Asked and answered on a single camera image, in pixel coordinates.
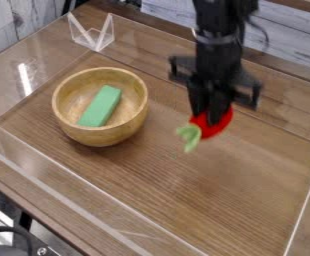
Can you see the red plush strawberry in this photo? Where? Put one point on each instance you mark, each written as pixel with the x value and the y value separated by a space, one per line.
pixel 198 130

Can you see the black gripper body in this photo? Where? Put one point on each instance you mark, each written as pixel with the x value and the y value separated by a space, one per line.
pixel 242 84

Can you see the clear acrylic tray wall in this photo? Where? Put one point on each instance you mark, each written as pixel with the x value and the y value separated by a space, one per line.
pixel 99 225

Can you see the black metal table leg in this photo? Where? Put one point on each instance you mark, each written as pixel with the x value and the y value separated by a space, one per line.
pixel 26 221

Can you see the clear acrylic corner bracket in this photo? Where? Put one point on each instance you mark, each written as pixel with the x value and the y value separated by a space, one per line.
pixel 92 38

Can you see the green rectangular block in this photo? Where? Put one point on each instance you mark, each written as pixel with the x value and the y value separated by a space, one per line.
pixel 102 107

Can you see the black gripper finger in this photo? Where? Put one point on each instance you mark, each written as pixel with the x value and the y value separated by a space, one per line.
pixel 198 98
pixel 219 102

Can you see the wooden bowl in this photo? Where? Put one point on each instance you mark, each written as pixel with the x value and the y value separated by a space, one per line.
pixel 74 95

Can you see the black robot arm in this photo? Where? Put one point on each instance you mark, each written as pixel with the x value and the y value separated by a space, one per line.
pixel 213 73

